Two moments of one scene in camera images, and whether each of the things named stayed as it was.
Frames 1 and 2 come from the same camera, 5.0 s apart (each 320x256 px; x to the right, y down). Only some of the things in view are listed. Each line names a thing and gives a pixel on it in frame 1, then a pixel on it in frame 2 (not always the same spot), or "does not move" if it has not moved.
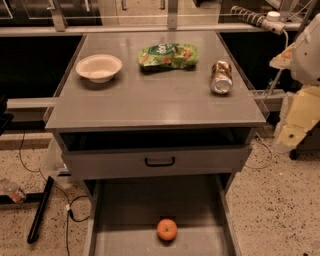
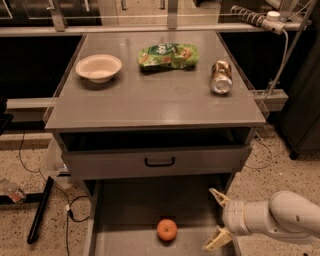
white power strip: x=270 y=22 does not move
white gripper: x=307 y=56 → x=232 y=215
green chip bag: x=168 y=57 does not move
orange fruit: x=167 y=229 does not move
